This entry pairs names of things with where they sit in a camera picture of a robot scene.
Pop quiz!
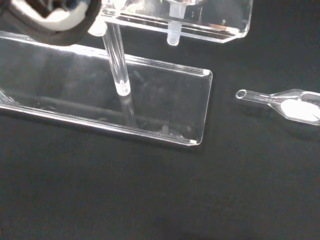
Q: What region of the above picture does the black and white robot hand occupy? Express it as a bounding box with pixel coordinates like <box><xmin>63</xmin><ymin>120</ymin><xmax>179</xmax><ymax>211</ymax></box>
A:
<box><xmin>0</xmin><ymin>0</ymin><xmax>103</xmax><ymax>47</ymax></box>

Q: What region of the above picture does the clear acrylic funnel stand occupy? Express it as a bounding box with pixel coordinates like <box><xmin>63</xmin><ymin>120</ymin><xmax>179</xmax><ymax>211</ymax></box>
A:
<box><xmin>0</xmin><ymin>0</ymin><xmax>253</xmax><ymax>147</ymax></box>

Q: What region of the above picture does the glass weighing funnel with powder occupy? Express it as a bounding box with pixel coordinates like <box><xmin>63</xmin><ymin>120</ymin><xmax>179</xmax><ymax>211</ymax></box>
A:
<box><xmin>235</xmin><ymin>88</ymin><xmax>320</xmax><ymax>126</ymax></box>

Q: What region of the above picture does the black bench cloth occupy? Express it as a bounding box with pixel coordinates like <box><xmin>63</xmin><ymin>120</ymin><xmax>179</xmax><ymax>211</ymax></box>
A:
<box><xmin>0</xmin><ymin>0</ymin><xmax>320</xmax><ymax>240</ymax></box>

